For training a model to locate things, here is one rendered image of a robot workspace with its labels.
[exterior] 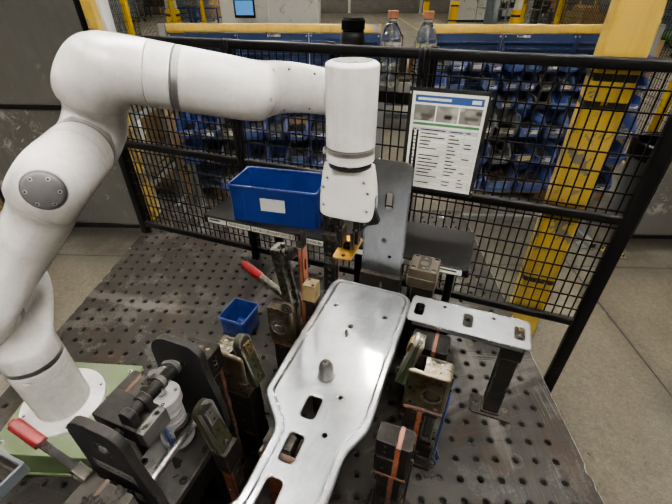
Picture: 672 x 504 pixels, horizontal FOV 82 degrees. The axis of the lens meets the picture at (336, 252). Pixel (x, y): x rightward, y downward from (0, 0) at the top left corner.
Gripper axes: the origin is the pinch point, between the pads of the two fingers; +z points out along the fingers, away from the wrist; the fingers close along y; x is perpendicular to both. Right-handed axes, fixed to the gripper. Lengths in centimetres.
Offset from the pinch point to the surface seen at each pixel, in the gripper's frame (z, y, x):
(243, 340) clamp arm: 17.4, -15.5, -17.8
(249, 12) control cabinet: -10, -373, 575
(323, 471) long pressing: 27.6, 7.0, -30.9
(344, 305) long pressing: 27.5, -3.9, 9.6
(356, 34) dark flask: -30, -20, 62
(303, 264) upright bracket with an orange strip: 16.8, -14.8, 9.0
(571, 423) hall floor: 127, 87, 75
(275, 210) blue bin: 19, -37, 36
